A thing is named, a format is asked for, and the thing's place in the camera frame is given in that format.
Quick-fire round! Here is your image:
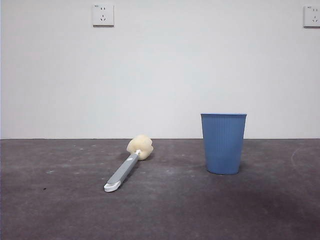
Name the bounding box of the grey handled sponge cup brush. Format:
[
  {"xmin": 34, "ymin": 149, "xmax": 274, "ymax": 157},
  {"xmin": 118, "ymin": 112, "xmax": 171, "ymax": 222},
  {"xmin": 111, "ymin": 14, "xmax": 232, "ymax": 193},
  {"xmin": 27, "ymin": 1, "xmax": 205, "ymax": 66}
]
[{"xmin": 103, "ymin": 134, "xmax": 154, "ymax": 193}]

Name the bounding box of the blue ribbed plastic cup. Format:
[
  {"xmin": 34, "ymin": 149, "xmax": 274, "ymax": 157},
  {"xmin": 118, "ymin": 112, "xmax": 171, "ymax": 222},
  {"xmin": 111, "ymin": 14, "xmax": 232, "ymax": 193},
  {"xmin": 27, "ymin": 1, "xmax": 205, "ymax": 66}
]
[{"xmin": 200, "ymin": 113, "xmax": 248, "ymax": 175}]

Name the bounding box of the white wall socket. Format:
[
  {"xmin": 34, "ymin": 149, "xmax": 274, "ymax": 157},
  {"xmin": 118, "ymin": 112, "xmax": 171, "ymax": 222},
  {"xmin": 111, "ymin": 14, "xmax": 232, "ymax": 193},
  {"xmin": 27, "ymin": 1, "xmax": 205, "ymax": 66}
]
[
  {"xmin": 92, "ymin": 4, "xmax": 115, "ymax": 27},
  {"xmin": 303, "ymin": 5, "xmax": 320, "ymax": 28}
]

